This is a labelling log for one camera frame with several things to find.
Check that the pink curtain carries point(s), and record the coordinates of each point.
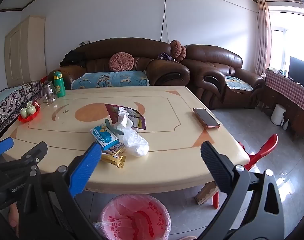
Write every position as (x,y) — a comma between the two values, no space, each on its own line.
(263,37)

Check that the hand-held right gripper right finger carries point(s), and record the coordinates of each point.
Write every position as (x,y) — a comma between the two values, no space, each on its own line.
(214,165)

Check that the purple knitted item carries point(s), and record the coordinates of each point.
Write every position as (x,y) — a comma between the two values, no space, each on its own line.
(164,56)

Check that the black clothing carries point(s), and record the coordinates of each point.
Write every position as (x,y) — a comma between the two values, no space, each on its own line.
(72,58)

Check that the person's left hand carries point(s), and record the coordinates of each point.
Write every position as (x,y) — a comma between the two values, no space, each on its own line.
(13,217)

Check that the purple snack packet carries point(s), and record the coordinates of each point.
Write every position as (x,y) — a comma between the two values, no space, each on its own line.
(139,120)

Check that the brown leather armchair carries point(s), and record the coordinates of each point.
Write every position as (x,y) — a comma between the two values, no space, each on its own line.
(216,60)

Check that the cream wardrobe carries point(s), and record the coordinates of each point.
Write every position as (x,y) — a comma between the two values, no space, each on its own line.
(24,50)

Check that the beige wooden table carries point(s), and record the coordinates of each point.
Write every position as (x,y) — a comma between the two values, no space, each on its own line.
(166,135)

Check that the smartphone with red case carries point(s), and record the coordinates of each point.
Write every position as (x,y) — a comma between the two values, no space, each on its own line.
(206,118)

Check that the small white bottle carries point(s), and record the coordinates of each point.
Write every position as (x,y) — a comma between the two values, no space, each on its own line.
(285,124)

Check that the red plastic stool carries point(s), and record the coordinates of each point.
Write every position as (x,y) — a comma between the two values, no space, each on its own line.
(264,147)

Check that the white cylindrical appliance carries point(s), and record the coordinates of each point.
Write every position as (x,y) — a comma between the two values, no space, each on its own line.
(278,115)

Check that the window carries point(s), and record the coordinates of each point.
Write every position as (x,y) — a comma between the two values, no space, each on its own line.
(289,35)

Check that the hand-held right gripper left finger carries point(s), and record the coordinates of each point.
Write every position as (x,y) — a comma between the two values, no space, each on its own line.
(83,172)

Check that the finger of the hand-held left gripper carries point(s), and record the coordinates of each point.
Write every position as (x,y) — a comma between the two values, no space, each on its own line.
(3,146)
(38,150)

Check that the black television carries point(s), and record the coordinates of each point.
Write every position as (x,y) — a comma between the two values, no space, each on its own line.
(300,72)

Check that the brown leather sofa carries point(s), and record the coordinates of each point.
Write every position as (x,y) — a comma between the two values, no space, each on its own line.
(132,46)

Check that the white plastic bag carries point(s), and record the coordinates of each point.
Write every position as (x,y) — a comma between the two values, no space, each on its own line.
(135,142)

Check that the pink round knitted cushion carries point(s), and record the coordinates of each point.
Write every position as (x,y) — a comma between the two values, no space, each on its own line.
(122,62)

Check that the blue printed seat cloth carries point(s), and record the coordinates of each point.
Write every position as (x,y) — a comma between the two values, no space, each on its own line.
(238,83)

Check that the blue medicine box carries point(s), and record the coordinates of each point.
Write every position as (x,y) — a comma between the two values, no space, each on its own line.
(104,136)

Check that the brown round knitted cushion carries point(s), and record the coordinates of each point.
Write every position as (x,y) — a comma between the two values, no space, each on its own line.
(176,48)
(183,53)

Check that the black white patterned cover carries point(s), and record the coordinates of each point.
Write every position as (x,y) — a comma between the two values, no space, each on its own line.
(12,100)

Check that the blue deer printed blanket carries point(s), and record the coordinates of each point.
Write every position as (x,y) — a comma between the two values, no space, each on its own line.
(109,80)

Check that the white tissue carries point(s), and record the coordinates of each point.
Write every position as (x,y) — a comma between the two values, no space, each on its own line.
(123,118)

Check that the green water bottle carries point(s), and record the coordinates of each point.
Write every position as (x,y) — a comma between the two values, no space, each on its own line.
(59,85)

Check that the pale green tea cup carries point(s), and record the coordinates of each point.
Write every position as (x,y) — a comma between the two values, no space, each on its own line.
(24,112)
(31,107)

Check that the gold sachet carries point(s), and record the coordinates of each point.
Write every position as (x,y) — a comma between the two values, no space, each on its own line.
(114,160)

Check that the glass pitcher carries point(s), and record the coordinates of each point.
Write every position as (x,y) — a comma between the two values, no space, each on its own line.
(48,93)

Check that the colourful sachet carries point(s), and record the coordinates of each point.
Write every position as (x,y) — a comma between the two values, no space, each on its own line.
(116,149)

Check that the red toy object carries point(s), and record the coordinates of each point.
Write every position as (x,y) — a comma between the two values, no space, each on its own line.
(33,117)

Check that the green plastic item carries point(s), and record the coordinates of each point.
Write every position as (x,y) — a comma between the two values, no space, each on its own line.
(111,127)

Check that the red checkered cloth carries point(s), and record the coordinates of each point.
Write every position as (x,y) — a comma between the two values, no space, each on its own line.
(289,90)

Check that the dark wooden cabinet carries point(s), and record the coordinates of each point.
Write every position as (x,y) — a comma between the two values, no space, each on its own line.
(299,121)

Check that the bin with pink bag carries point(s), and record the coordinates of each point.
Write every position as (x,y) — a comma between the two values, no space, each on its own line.
(134,217)

